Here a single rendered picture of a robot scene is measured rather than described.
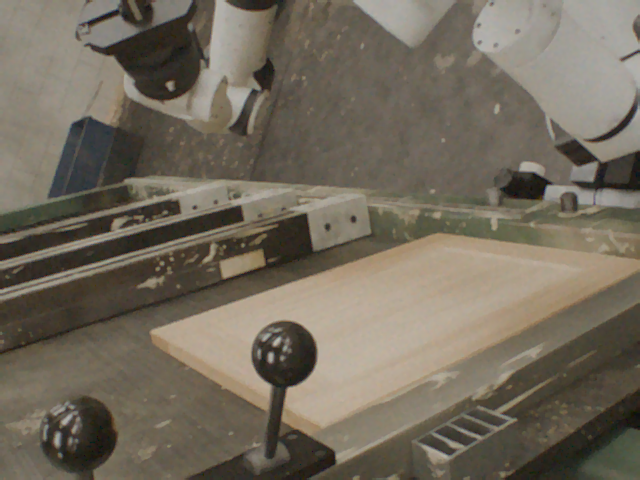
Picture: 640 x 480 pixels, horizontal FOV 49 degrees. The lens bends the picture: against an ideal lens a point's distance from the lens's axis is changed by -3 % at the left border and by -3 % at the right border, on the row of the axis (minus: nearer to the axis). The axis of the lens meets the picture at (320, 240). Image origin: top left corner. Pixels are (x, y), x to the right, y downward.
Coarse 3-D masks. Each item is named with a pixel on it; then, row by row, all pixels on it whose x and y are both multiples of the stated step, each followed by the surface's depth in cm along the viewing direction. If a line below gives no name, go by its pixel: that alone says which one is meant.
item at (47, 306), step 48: (192, 240) 112; (240, 240) 112; (288, 240) 117; (336, 240) 123; (48, 288) 96; (96, 288) 100; (144, 288) 104; (192, 288) 108; (0, 336) 93; (48, 336) 97
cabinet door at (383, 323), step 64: (384, 256) 104; (448, 256) 100; (512, 256) 94; (576, 256) 89; (192, 320) 89; (256, 320) 86; (320, 320) 82; (384, 320) 79; (448, 320) 76; (512, 320) 72; (256, 384) 67; (320, 384) 64; (384, 384) 62
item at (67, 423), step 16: (64, 400) 33; (80, 400) 33; (96, 400) 34; (48, 416) 33; (64, 416) 32; (80, 416) 33; (96, 416) 33; (112, 416) 34; (48, 432) 32; (64, 432) 32; (80, 432) 32; (96, 432) 33; (112, 432) 33; (48, 448) 32; (64, 448) 32; (80, 448) 32; (96, 448) 33; (112, 448) 34; (64, 464) 32; (80, 464) 32; (96, 464) 33
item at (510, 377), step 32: (608, 288) 70; (544, 320) 65; (576, 320) 64; (608, 320) 63; (480, 352) 60; (512, 352) 59; (544, 352) 58; (576, 352) 60; (608, 352) 63; (416, 384) 56; (448, 384) 56; (480, 384) 55; (512, 384) 56; (544, 384) 58; (352, 416) 53; (384, 416) 52; (416, 416) 51; (448, 416) 52; (512, 416) 56; (352, 448) 48; (384, 448) 49
